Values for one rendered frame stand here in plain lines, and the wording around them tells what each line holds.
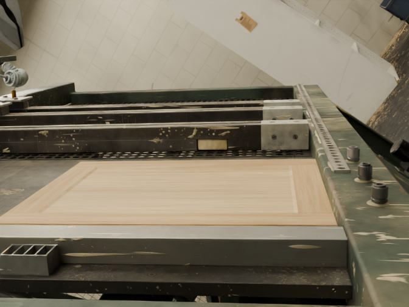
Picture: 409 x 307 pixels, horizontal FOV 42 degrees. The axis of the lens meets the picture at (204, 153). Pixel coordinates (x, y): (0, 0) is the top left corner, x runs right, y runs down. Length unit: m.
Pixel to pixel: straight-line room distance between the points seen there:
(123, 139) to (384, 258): 0.97
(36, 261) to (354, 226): 0.43
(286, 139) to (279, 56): 3.37
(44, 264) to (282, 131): 0.83
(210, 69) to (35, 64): 2.27
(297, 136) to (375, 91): 3.44
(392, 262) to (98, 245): 0.39
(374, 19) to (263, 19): 1.74
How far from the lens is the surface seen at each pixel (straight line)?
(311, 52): 4.74
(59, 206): 1.01
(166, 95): 2.61
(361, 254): 0.66
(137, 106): 1.92
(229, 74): 6.32
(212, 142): 1.44
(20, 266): 0.78
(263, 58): 4.79
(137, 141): 1.47
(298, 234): 0.74
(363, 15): 6.11
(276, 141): 1.42
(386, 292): 0.58
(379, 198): 0.84
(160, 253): 0.75
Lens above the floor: 1.14
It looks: 1 degrees down
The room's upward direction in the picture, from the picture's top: 57 degrees counter-clockwise
